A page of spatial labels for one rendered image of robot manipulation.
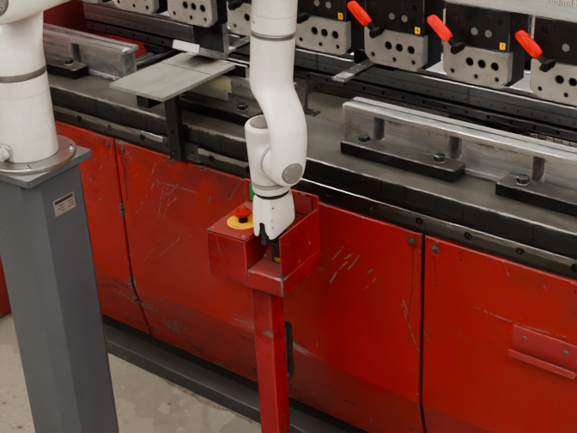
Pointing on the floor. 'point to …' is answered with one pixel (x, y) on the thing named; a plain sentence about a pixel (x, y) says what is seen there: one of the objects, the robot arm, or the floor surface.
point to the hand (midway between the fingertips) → (278, 248)
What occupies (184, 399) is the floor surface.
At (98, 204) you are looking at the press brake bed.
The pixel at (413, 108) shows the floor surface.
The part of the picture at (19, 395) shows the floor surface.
